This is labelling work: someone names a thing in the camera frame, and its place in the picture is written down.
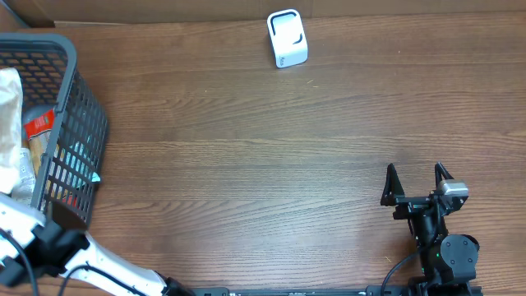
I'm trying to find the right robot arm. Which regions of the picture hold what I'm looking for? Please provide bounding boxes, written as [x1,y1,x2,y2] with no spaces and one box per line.
[378,162,483,296]

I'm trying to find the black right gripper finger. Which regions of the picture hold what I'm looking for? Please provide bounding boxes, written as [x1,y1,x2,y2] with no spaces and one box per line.
[434,162,453,187]
[381,164,405,206]

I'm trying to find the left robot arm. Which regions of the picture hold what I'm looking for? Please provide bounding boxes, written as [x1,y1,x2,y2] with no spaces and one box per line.
[1,194,193,296]

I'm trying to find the beige plastic pouch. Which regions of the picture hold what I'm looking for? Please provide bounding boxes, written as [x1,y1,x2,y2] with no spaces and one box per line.
[0,67,23,195]

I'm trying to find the grey plastic mesh basket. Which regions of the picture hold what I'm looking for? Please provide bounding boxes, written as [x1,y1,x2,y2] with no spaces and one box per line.
[1,33,109,223]

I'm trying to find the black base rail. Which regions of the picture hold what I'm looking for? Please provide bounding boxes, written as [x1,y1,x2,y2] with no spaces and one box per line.
[191,285,484,296]

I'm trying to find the white barcode scanner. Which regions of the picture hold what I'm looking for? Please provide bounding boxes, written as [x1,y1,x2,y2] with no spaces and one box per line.
[266,9,308,68]

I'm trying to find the red orange pasta package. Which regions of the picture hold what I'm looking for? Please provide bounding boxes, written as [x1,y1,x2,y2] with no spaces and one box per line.
[22,105,55,174]

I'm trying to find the white tube gold cap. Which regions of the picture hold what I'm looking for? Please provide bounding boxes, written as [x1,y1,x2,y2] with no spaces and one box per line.
[12,147,36,206]

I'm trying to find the teal snack packet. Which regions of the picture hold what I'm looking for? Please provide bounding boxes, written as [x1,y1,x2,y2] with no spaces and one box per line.
[67,141,101,187]

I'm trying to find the brown cardboard backdrop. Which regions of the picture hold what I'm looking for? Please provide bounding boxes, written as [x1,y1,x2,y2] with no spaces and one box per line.
[4,0,525,27]

